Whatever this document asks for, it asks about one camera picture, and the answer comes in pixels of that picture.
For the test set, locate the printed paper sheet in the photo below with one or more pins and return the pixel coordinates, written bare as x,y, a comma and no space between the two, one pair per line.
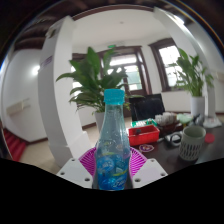
212,122

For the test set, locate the red carpeted staircase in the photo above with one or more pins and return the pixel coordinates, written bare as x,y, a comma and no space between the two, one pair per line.
14,145

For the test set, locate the grey-green patterned ceramic mug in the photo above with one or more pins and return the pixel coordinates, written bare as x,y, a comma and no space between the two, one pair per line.
191,143

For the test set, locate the red plastic box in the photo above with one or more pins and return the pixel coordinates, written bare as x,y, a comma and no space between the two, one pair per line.
144,136

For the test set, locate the clear blue-capped drink bottle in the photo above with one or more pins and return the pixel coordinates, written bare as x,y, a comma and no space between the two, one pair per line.
112,150

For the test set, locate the dark-framed window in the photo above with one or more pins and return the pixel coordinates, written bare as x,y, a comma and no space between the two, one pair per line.
75,84
168,55

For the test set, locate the white wall-mounted panel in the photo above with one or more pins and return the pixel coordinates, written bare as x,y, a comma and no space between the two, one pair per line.
18,107

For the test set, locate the green flat box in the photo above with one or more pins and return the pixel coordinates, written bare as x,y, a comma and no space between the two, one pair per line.
143,122

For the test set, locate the leafy plant in white pot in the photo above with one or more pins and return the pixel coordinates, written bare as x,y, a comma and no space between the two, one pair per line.
197,106
91,76

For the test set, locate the green exit sign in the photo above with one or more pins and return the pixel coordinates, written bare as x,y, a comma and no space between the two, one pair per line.
112,46

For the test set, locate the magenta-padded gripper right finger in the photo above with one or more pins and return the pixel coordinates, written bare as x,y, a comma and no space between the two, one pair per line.
150,171

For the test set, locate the round purple printed sticker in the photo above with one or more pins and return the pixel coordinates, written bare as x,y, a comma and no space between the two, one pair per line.
146,148

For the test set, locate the dark wooden double door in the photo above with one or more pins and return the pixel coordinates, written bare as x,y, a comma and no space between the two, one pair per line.
133,75

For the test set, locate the flat round red coaster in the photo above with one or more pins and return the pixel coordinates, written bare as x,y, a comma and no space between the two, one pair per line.
209,138

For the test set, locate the black chair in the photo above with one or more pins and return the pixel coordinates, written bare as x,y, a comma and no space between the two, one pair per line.
146,106

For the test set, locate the green cloth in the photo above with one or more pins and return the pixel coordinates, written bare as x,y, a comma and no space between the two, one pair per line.
185,118

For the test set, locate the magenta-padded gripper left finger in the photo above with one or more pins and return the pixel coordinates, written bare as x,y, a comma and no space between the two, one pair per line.
75,171

